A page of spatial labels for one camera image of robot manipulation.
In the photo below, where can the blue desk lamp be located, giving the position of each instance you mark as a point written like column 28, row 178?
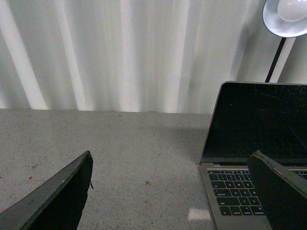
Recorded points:
column 285, row 19

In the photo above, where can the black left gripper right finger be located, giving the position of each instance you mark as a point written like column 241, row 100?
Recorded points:
column 282, row 193

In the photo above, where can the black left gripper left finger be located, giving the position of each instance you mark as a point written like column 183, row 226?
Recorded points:
column 57, row 204

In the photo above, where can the white tape piece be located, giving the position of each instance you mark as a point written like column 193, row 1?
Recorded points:
column 198, row 214

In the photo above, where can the grey laptop with black keyboard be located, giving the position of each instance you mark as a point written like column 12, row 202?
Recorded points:
column 249, row 117

